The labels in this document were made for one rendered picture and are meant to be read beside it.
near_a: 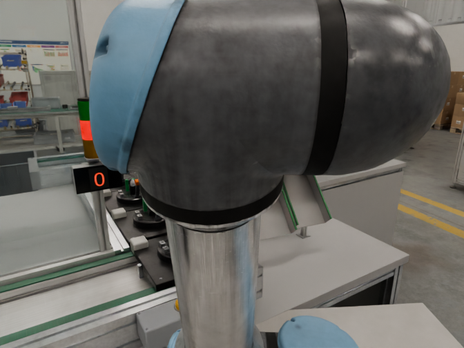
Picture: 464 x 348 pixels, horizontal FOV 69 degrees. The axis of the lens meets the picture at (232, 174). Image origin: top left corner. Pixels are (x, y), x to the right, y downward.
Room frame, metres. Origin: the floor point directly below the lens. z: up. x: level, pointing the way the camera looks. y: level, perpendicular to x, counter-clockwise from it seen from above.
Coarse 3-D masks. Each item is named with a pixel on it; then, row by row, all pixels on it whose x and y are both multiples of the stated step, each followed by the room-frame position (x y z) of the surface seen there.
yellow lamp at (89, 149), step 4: (84, 140) 0.88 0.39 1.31; (88, 140) 0.87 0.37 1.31; (92, 140) 0.87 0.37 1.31; (84, 144) 0.88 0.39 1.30; (88, 144) 0.87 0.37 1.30; (92, 144) 0.87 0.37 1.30; (84, 148) 0.88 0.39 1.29; (88, 148) 0.87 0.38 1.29; (92, 148) 0.87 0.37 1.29; (84, 152) 0.88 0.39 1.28; (88, 152) 0.87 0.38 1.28; (92, 152) 0.87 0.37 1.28; (88, 156) 0.87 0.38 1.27; (92, 156) 0.87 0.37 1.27; (96, 156) 0.88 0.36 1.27
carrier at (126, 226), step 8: (120, 208) 1.17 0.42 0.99; (144, 208) 1.14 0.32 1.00; (112, 216) 1.14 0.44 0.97; (120, 216) 1.13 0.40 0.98; (128, 216) 1.14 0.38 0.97; (136, 216) 1.09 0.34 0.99; (144, 216) 1.09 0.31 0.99; (152, 216) 1.09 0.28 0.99; (120, 224) 1.07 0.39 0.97; (128, 224) 1.07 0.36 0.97; (136, 224) 1.06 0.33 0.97; (144, 224) 1.04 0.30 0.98; (152, 224) 1.04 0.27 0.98; (160, 224) 1.05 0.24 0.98; (128, 232) 1.01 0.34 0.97; (136, 232) 1.01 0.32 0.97; (144, 232) 1.01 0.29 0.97; (152, 232) 1.01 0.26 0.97; (160, 232) 1.01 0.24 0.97; (128, 240) 0.96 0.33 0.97
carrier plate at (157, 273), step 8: (152, 240) 0.96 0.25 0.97; (160, 240) 0.96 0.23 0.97; (144, 248) 0.91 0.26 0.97; (152, 248) 0.91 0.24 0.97; (136, 256) 0.88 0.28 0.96; (144, 256) 0.86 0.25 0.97; (152, 256) 0.86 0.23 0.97; (144, 264) 0.82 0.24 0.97; (152, 264) 0.82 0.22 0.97; (160, 264) 0.82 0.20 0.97; (168, 264) 0.82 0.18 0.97; (144, 272) 0.81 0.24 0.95; (152, 272) 0.79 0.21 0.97; (160, 272) 0.79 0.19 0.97; (168, 272) 0.79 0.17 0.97; (152, 280) 0.75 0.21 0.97; (160, 280) 0.75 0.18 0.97; (168, 280) 0.75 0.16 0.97; (160, 288) 0.73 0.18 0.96
